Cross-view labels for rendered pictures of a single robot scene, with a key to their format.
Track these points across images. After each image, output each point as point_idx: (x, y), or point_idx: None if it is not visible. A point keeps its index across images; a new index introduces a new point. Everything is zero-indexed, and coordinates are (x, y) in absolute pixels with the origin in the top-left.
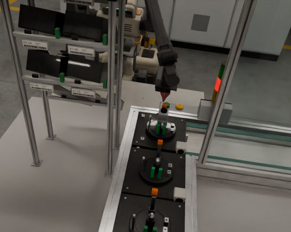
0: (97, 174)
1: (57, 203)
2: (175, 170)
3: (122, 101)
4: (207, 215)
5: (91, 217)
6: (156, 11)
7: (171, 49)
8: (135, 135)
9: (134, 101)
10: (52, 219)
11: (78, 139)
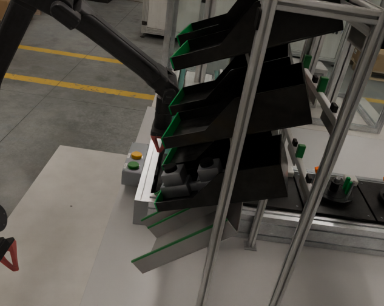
0: (255, 257)
1: (318, 295)
2: None
3: None
4: None
5: (318, 259)
6: (127, 40)
7: (173, 74)
8: None
9: (80, 216)
10: (340, 296)
11: (191, 286)
